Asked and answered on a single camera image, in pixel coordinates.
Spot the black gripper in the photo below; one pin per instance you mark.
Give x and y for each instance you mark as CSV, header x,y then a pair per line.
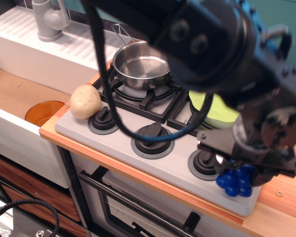
x,y
269,147

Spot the blue blueberry cluster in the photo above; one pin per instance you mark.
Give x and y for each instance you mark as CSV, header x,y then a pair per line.
x,y
237,182

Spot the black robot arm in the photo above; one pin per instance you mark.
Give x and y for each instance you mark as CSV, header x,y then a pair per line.
x,y
218,47

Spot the right black stove knob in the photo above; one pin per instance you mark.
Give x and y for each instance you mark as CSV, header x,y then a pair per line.
x,y
201,165

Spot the black stove knob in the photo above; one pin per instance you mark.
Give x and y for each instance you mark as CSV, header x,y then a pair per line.
x,y
151,150
201,165
102,122

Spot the lime green plate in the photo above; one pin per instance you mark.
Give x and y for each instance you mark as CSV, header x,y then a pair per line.
x,y
220,116

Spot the middle black stove knob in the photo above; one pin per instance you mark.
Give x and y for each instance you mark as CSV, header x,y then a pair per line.
x,y
151,150

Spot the grey toy stove top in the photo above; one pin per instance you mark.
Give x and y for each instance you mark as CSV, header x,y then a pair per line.
x,y
172,168

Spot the left black stove knob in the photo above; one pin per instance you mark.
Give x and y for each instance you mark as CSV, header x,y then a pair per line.
x,y
102,122

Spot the stainless steel pot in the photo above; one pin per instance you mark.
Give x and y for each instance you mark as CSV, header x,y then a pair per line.
x,y
138,65

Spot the beige toy potato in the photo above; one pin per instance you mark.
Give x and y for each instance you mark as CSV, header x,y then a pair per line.
x,y
85,102

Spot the right black burner grate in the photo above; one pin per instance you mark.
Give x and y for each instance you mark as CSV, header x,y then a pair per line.
x,y
183,113

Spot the black burner grate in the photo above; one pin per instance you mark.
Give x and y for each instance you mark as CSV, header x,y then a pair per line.
x,y
156,104
183,113

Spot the left black burner grate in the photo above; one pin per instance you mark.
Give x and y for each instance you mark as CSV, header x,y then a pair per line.
x,y
156,104

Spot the orange plastic cup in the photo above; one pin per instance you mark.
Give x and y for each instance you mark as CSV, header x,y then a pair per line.
x,y
40,113

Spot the wood grain drawer front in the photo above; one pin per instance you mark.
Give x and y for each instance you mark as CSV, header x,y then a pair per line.
x,y
17,183

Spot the white toy sink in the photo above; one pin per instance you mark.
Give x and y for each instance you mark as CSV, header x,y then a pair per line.
x,y
33,71

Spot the grey toy faucet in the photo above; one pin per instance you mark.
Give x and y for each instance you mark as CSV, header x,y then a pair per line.
x,y
50,22

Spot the black oven door handle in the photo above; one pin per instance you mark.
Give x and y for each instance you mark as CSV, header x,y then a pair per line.
x,y
183,231

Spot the left teal wall cabinet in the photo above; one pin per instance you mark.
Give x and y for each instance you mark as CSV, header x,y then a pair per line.
x,y
76,11

